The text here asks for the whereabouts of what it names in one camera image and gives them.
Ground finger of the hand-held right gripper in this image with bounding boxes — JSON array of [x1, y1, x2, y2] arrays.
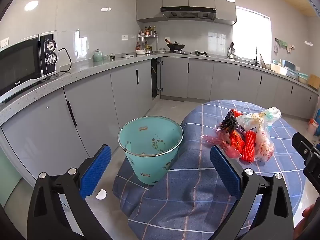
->
[[291, 132, 320, 180]]

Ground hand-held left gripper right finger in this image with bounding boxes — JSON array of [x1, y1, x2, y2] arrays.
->
[[209, 145, 295, 240]]

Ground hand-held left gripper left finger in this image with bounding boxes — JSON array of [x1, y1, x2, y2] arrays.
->
[[27, 144, 112, 240]]

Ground pink translucent plastic bag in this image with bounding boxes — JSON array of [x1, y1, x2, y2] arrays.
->
[[203, 132, 241, 159]]

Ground clear plastic bag red print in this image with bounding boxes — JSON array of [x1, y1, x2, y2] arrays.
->
[[255, 120, 275, 164]]

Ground black foam net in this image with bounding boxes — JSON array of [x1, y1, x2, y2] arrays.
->
[[220, 115, 238, 133]]

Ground teal printed trash bin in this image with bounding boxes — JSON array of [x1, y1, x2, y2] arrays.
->
[[117, 116, 184, 186]]

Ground person's right hand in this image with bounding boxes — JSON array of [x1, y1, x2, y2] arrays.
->
[[293, 203, 317, 240]]

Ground white bucket with red lid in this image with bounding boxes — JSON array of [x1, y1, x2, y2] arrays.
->
[[307, 119, 319, 137]]

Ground blue plaid blanket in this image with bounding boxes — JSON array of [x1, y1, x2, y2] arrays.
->
[[112, 99, 315, 240]]

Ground brown cardboard box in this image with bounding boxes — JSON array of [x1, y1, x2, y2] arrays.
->
[[307, 74, 320, 90]]

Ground grey lower kitchen cabinets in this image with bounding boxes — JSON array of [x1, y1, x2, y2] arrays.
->
[[0, 56, 320, 195]]

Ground blue white storage box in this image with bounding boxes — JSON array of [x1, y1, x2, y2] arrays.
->
[[284, 60, 302, 78]]

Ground white plastic container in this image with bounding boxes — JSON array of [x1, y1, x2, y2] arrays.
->
[[270, 64, 288, 75]]

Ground grey speckled kitchen countertop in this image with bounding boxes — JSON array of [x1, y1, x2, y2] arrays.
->
[[0, 51, 320, 125]]

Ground knife holder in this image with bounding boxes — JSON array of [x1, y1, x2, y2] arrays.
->
[[227, 42, 237, 59]]

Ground black gas stove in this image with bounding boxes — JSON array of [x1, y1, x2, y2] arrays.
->
[[167, 50, 210, 56]]

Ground bright window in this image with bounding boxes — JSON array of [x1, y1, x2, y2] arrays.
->
[[232, 6, 272, 64]]

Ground silver black microwave oven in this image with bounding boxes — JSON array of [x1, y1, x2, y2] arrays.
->
[[0, 31, 60, 103]]

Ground black wok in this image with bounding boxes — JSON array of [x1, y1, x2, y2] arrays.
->
[[164, 39, 186, 50]]

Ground metal corner spice rack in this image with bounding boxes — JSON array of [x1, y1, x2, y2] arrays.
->
[[137, 25, 159, 54]]

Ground group of seasoning bottles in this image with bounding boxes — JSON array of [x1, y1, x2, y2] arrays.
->
[[136, 25, 158, 53]]

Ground black range hood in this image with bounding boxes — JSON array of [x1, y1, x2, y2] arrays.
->
[[160, 6, 217, 22]]

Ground wall hooks with cloths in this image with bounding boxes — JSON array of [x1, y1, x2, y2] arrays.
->
[[275, 38, 295, 53]]

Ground black power cable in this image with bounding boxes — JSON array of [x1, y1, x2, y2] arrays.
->
[[58, 47, 73, 74]]

